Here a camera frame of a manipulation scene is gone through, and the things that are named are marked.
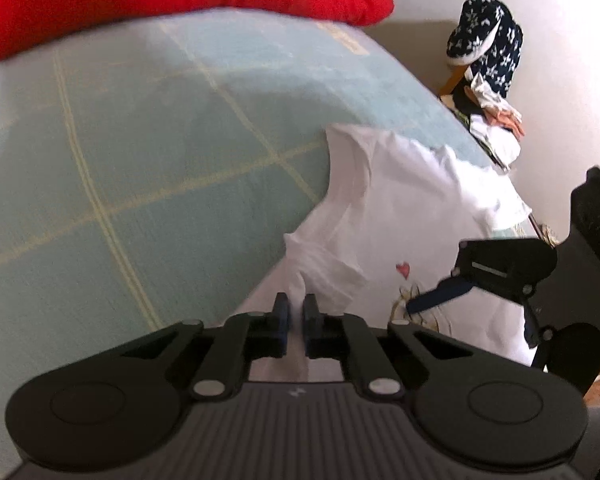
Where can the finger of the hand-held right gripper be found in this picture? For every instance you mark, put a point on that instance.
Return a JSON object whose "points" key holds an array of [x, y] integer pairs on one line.
{"points": [[532, 332], [440, 295]]}

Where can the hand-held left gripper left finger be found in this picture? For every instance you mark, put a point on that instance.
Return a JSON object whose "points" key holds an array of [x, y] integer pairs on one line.
{"points": [[280, 320]]}

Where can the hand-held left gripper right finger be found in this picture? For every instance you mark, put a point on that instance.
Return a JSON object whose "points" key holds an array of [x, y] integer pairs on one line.
{"points": [[311, 320]]}

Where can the dark box of clutter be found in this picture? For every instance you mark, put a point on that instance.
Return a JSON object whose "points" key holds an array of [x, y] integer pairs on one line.
{"points": [[545, 232]]}

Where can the wooden chair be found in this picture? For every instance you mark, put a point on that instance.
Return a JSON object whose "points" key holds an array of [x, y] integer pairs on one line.
{"points": [[452, 80]]}

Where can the white t-shirt heart print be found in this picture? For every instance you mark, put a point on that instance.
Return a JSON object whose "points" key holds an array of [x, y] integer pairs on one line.
{"points": [[380, 210]]}

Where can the navy star print garment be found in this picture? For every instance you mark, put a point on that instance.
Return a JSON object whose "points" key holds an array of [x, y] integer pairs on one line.
{"points": [[500, 45]]}

